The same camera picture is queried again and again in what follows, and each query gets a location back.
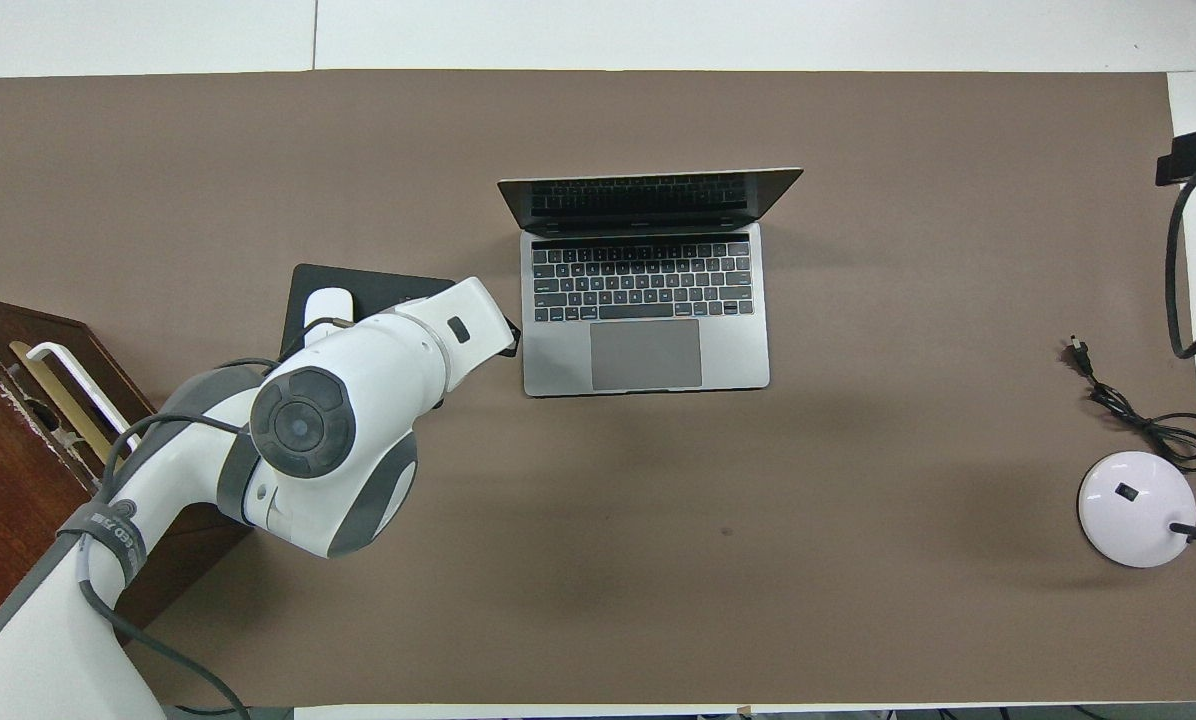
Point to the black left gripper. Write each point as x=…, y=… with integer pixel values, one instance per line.
x=511, y=342

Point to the silver grey laptop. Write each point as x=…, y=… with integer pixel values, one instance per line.
x=648, y=350

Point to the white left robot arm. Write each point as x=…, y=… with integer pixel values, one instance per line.
x=358, y=400

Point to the black mouse pad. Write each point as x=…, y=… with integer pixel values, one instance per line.
x=388, y=285

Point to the white computer mouse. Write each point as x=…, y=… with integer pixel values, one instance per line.
x=326, y=305

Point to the brown table mat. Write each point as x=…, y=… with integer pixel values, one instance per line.
x=258, y=150

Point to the dark brown wooden box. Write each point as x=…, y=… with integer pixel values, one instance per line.
x=8, y=480

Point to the white desk lamp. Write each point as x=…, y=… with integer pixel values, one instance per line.
x=1133, y=505

